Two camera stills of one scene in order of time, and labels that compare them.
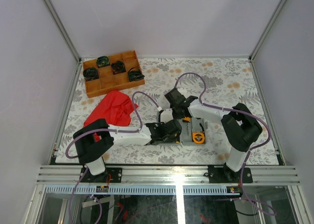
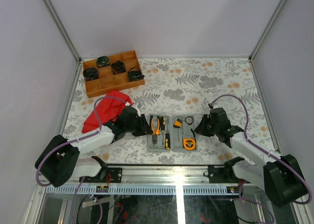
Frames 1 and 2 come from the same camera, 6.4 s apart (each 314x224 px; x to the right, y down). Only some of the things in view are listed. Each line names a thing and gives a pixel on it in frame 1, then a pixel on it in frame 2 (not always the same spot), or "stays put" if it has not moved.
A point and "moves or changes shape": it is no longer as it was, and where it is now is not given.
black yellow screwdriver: (178, 139) moves or changes shape
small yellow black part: (187, 119) moves or changes shape
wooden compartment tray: (115, 77) stays put
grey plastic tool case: (196, 124) moves or changes shape
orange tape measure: (198, 137) → (189, 143)
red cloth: (116, 108) stays put
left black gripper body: (169, 140) → (140, 127)
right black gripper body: (175, 114) → (207, 128)
